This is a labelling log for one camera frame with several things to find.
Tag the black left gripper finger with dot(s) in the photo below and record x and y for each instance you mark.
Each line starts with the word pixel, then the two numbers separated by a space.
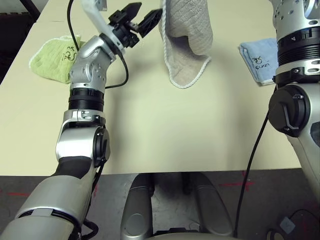
pixel 131 10
pixel 150 22

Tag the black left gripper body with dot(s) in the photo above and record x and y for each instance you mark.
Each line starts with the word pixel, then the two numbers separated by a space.
pixel 125 35

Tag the beige towel with white trim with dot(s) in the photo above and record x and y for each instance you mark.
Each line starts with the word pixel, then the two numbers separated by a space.
pixel 190 25

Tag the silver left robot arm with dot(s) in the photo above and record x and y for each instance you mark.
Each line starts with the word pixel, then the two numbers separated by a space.
pixel 87 75

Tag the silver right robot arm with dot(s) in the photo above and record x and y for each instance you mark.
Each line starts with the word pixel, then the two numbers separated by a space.
pixel 295 25

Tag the folded green towel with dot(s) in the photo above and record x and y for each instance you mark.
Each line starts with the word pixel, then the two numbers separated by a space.
pixel 50 60

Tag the folded blue towel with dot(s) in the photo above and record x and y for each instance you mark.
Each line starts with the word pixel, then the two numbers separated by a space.
pixel 260 50

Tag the grey robot right leg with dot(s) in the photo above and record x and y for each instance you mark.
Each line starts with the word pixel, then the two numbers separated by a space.
pixel 212 207

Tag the robot waist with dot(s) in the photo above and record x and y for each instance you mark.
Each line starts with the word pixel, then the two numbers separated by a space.
pixel 180 236

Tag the small grey-blue floor device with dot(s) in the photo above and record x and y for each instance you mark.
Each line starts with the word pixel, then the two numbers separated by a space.
pixel 287 224

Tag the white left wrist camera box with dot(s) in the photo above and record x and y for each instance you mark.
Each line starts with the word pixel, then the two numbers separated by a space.
pixel 96 17

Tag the black metal frame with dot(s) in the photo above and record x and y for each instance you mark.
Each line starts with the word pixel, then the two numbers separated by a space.
pixel 31 10

